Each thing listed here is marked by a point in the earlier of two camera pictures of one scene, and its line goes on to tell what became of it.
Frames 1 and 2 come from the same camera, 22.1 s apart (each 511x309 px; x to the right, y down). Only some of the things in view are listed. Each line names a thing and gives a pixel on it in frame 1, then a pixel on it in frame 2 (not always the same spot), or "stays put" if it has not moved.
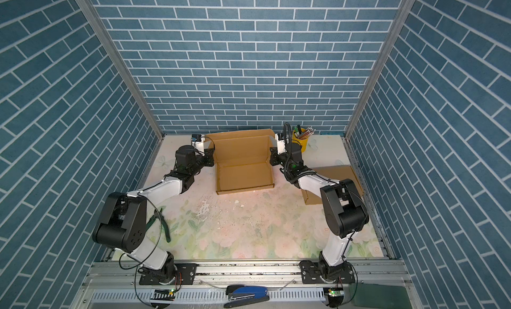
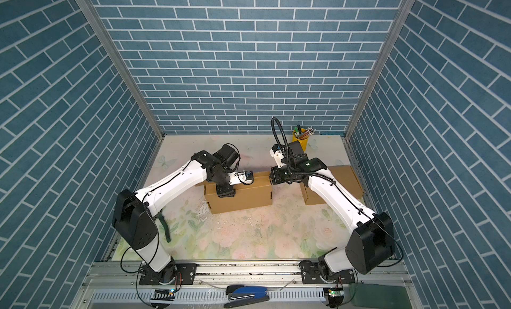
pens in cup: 303,133 stays put
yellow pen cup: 303,142 stays put
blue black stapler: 245,295 stays put
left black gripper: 208,156 -> 227,192
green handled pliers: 158,214 stays put
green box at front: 381,296 stays put
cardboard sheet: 243,160 -> 257,194
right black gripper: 275,156 -> 274,174
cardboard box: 337,173 stays put
